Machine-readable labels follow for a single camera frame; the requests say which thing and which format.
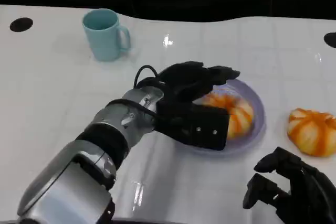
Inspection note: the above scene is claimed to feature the orange and white bread roll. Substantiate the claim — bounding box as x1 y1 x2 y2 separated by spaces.
201 93 255 141
287 108 336 157

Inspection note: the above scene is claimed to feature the lilac plate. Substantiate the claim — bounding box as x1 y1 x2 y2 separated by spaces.
173 78 266 154

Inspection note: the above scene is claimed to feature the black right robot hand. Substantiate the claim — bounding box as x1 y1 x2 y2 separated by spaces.
243 146 336 224

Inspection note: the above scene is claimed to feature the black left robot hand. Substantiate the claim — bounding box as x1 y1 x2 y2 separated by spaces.
143 61 241 106

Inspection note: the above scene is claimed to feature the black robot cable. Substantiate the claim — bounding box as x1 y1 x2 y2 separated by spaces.
109 99 158 116
134 65 161 89

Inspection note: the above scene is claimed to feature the pale green mug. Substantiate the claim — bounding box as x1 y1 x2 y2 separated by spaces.
82 8 131 62

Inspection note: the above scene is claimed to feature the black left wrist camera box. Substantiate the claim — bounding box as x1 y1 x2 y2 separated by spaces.
154 100 229 152

